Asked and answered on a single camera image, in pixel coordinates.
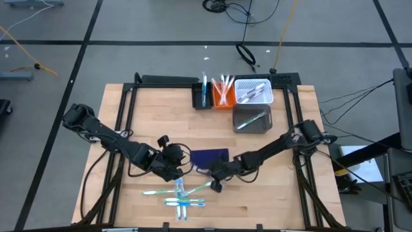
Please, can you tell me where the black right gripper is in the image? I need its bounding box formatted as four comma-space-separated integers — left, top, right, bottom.
209, 157, 244, 194

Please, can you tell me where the grey toothbrush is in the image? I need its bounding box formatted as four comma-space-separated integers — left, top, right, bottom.
248, 82, 267, 95
240, 92, 262, 104
246, 87, 265, 100

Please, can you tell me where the green toothbrush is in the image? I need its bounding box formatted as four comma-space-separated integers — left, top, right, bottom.
141, 189, 182, 196
181, 180, 214, 197
163, 197, 206, 204
236, 111, 267, 131

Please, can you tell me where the white box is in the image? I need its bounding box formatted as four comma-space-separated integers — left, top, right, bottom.
339, 144, 384, 184

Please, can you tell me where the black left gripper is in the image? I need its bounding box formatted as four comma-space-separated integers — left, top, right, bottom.
151, 145, 194, 182

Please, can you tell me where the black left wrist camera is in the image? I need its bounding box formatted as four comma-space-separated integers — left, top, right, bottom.
156, 135, 171, 148

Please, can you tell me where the orange slotted plastic basket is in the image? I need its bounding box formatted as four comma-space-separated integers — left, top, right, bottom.
212, 81, 237, 110

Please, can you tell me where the black desk beam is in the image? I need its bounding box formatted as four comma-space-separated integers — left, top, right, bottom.
331, 131, 403, 168

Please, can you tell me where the black long bar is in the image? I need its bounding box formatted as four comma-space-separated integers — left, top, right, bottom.
140, 74, 200, 86

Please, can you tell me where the white perforated plastic basket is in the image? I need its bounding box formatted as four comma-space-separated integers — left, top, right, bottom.
234, 78, 274, 104

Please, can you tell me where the grey desk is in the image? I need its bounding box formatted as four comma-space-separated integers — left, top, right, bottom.
392, 67, 412, 151
384, 147, 412, 232

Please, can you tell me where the black caster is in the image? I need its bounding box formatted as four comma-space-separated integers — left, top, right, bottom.
0, 99, 14, 117

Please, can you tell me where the yellow floor cable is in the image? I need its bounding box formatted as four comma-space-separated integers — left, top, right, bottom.
0, 25, 59, 77

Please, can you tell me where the black aluminium table frame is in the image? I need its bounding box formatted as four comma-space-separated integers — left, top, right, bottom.
77, 72, 348, 230

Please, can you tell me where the black keyboard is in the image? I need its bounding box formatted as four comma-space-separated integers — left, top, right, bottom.
392, 172, 412, 209

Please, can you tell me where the dark blue mat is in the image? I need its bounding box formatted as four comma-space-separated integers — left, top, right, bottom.
189, 148, 230, 171

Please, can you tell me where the blue toothbrush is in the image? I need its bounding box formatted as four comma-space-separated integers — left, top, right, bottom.
201, 71, 208, 108
180, 178, 189, 221
174, 179, 182, 221
164, 201, 207, 208

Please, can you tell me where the grey plastic bin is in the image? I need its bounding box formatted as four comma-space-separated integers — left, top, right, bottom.
232, 103, 274, 135

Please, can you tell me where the black coiled cable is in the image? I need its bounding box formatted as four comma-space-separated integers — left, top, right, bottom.
235, 43, 258, 73
201, 0, 228, 14

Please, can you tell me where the white floor cable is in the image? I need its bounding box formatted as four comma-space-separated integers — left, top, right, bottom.
0, 0, 56, 33

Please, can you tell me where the grey stand foot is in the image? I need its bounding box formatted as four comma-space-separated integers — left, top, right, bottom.
3, 0, 65, 8
0, 71, 35, 82

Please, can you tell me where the black floor cable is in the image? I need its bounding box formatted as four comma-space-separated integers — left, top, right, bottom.
318, 79, 395, 126

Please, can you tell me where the yellow hanging cable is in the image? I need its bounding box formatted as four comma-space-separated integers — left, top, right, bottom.
269, 0, 300, 75

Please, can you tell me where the orange toothbrush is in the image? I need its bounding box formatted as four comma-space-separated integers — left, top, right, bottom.
220, 73, 226, 106
226, 75, 236, 106
224, 74, 230, 106
211, 77, 228, 106

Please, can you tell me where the black slotted plastic basket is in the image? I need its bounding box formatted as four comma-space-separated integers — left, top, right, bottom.
191, 82, 214, 111

